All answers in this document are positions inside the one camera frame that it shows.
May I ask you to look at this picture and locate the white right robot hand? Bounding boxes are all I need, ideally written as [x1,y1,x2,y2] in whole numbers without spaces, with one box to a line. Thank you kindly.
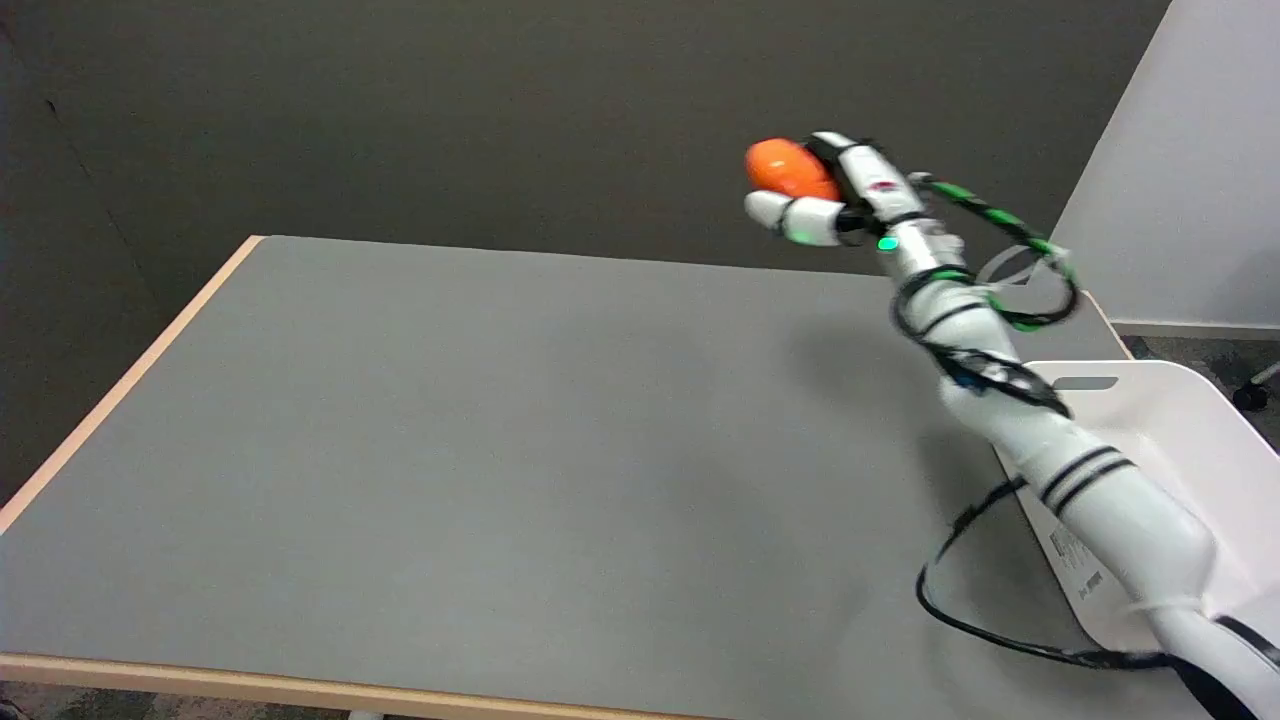
[744,131,949,260]

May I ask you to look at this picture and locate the white plastic box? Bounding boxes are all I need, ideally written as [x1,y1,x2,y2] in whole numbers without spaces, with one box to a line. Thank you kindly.
[992,360,1280,653]

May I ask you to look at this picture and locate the black chair caster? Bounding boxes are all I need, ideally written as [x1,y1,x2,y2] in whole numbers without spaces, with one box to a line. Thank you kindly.
[1232,362,1280,413]

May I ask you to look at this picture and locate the green black braided cable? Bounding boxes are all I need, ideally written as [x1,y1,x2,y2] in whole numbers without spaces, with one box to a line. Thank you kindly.
[908,172,1081,333]

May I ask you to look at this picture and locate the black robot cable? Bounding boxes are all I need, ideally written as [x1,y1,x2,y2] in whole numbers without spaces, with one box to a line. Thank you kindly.
[916,476,1171,671]

